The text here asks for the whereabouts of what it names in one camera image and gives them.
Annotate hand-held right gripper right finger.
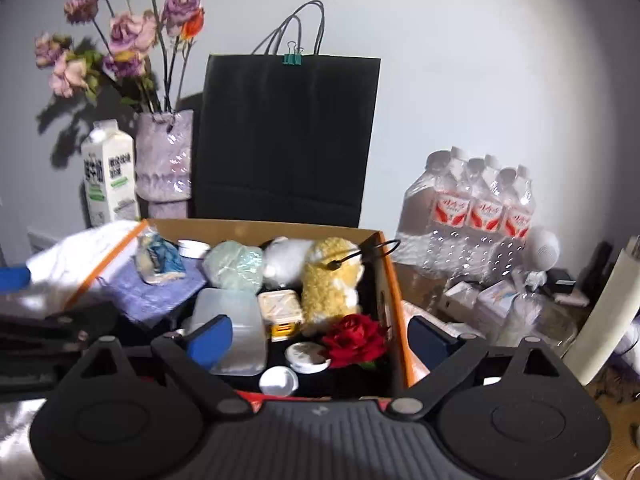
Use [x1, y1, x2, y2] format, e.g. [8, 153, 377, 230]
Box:
[391, 316, 561, 420]

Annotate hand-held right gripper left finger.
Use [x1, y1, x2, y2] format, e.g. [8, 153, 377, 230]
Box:
[80, 314, 253, 420]

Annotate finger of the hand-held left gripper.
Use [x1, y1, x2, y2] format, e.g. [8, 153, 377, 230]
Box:
[0, 302, 121, 343]

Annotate white plastic bottle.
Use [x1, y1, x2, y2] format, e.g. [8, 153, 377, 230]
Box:
[187, 287, 268, 377]

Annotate red artificial rose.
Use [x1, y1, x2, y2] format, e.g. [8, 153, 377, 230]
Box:
[322, 314, 391, 371]

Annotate purple cloth pouch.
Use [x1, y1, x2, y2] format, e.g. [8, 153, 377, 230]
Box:
[97, 255, 208, 323]

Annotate small cream box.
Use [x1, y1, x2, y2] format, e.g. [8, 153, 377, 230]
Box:
[257, 289, 305, 343]

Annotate green bundle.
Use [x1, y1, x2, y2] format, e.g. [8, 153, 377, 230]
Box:
[202, 241, 265, 293]

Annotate white bottle cap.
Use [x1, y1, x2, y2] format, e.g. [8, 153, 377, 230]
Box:
[259, 366, 300, 397]

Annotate small white jar lid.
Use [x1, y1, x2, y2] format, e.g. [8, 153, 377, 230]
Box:
[177, 239, 211, 260]

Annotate crinkled printed snack packet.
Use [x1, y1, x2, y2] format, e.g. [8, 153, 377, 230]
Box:
[135, 232, 187, 286]

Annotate white round lid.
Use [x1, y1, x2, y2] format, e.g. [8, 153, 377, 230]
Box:
[285, 342, 331, 375]

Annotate thin black cord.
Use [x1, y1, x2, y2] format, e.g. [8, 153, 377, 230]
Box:
[327, 239, 402, 268]

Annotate yellow plush toy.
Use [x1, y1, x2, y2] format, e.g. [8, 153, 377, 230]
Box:
[262, 236, 365, 336]

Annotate orange cardboard box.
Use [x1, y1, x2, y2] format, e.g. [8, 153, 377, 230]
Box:
[65, 217, 431, 403]

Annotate wooden desktop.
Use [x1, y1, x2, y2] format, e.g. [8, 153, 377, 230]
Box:
[392, 260, 640, 480]

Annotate white charger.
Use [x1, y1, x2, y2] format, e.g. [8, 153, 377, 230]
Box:
[440, 280, 481, 318]

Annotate blue object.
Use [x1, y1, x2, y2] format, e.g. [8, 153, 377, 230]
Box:
[0, 266, 31, 291]

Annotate white towel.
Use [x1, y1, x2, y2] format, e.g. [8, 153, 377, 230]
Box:
[0, 220, 146, 480]

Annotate clear plastic cup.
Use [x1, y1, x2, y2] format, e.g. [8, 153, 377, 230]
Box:
[497, 292, 581, 356]

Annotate pack of water bottles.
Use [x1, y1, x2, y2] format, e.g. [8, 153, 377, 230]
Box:
[395, 146, 538, 281]

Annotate white round device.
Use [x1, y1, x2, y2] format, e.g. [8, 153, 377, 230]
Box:
[522, 225, 563, 286]

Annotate white milk carton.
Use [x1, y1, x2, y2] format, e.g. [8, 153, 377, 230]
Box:
[81, 120, 141, 228]

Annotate white thermos bottle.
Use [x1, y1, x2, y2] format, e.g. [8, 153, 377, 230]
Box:
[562, 234, 640, 387]

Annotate purple glass vase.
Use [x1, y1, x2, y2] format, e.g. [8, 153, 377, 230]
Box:
[135, 109, 195, 218]

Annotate black paper bag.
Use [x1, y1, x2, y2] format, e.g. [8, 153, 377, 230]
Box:
[192, 0, 382, 228]

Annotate green binder clip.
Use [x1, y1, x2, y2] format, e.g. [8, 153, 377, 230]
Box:
[282, 40, 305, 67]

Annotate dried purple flowers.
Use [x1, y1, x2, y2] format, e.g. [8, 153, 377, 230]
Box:
[34, 0, 206, 113]

